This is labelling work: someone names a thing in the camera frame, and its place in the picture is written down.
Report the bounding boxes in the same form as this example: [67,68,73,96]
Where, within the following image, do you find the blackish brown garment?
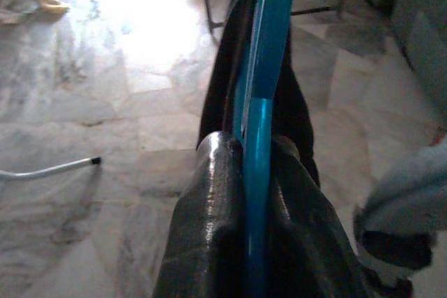
[197,0,321,189]

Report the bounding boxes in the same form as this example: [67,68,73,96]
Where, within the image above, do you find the crumpled pale cloth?
[0,0,71,26]

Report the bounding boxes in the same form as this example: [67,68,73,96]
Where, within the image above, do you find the green leather sofa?
[389,0,447,121]

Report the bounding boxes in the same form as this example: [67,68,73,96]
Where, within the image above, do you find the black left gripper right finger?
[270,135,371,298]

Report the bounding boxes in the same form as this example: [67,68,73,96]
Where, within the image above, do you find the grey folding table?
[0,156,102,182]

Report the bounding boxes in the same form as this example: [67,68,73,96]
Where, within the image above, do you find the blue plastic hanger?
[232,0,298,298]

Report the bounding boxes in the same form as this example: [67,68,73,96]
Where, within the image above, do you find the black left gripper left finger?
[152,130,247,298]

